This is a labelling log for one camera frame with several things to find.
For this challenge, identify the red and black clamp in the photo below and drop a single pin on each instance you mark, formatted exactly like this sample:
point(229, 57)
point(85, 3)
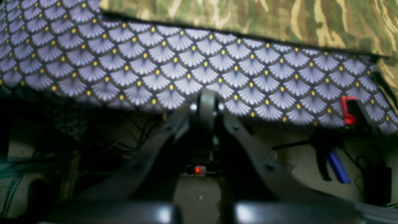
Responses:
point(348, 117)

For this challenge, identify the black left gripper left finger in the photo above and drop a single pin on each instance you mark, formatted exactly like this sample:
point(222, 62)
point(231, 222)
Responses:
point(157, 161)

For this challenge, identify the black power strip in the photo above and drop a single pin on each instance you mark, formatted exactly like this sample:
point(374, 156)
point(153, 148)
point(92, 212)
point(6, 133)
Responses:
point(198, 171)

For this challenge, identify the camouflage T-shirt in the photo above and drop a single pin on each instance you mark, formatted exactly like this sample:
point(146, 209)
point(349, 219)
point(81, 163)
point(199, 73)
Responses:
point(361, 26)

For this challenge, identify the purple fan-pattern tablecloth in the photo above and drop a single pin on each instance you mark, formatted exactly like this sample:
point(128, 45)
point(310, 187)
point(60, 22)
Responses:
point(70, 53)

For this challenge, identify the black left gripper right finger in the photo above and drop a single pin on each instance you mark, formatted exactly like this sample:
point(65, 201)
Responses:
point(254, 174)

